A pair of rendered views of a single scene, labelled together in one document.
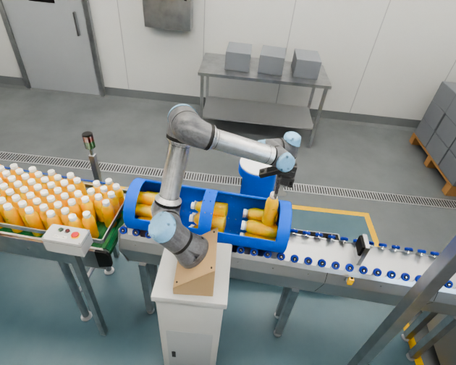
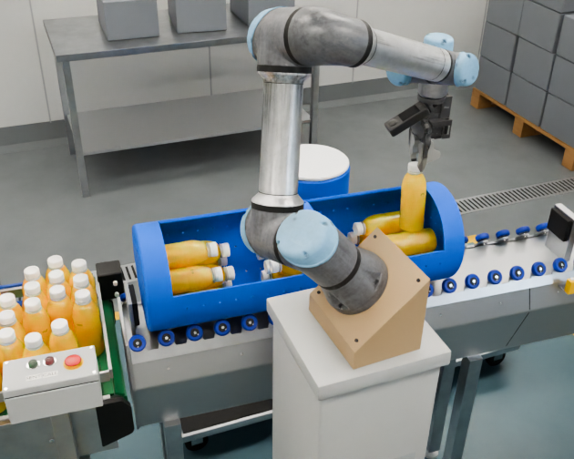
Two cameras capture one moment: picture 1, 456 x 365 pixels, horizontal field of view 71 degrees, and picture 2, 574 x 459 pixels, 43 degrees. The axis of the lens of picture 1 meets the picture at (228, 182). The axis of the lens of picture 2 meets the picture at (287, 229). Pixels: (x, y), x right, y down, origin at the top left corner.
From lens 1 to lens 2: 0.83 m
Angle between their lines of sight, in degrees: 19
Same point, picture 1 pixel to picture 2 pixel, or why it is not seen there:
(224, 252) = not seen: hidden behind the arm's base
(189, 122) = (327, 16)
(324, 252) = (506, 260)
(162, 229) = (320, 235)
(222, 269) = not seen: hidden behind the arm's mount
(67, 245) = (67, 385)
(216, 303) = (434, 354)
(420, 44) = not seen: outside the picture
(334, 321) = (526, 421)
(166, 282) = (327, 359)
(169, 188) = (286, 171)
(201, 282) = (405, 317)
